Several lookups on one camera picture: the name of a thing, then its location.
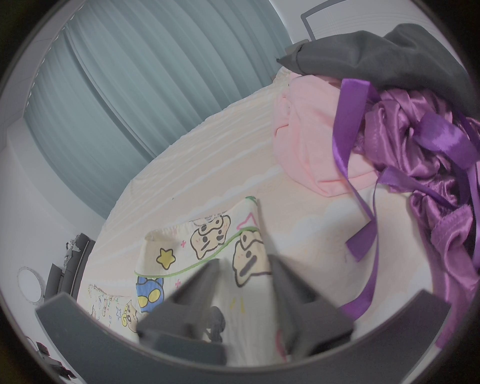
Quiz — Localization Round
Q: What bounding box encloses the bed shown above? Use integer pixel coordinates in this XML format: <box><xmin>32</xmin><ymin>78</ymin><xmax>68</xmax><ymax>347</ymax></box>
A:
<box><xmin>77</xmin><ymin>0</ymin><xmax>480</xmax><ymax>368</ymax></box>

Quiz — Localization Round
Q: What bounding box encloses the black chair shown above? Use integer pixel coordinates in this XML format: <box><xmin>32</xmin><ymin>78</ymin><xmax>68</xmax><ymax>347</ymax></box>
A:
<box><xmin>45</xmin><ymin>232</ymin><xmax>96</xmax><ymax>301</ymax></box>

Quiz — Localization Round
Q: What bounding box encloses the purple satin garment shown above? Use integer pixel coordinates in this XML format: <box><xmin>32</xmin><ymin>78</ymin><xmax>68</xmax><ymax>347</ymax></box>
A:
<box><xmin>332</xmin><ymin>78</ymin><xmax>480</xmax><ymax>321</ymax></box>

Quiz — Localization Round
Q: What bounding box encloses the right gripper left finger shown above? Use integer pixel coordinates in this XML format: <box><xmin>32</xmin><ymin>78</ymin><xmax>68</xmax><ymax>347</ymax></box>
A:
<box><xmin>136</xmin><ymin>259</ymin><xmax>227</xmax><ymax>361</ymax></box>

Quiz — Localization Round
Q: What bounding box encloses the pink garment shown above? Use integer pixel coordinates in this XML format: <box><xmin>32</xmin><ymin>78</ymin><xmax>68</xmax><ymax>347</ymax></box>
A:
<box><xmin>273</xmin><ymin>69</ymin><xmax>379</xmax><ymax>197</ymax></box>

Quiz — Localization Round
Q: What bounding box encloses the blue-green curtain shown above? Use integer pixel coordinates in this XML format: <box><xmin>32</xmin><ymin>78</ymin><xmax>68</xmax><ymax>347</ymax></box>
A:
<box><xmin>22</xmin><ymin>0</ymin><xmax>297</xmax><ymax>222</ymax></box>

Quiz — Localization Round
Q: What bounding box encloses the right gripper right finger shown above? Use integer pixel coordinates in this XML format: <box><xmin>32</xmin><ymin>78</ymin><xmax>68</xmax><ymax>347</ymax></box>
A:
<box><xmin>267</xmin><ymin>255</ymin><xmax>356</xmax><ymax>357</ymax></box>

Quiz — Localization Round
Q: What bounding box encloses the black garment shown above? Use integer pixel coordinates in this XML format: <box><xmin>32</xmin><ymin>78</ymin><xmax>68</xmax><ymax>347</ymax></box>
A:
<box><xmin>277</xmin><ymin>23</ymin><xmax>473</xmax><ymax>113</ymax></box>

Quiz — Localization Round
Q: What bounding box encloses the white printed pyjama top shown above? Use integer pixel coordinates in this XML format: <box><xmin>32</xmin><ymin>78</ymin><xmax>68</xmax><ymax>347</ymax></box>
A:
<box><xmin>88</xmin><ymin>195</ymin><xmax>289</xmax><ymax>366</ymax></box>

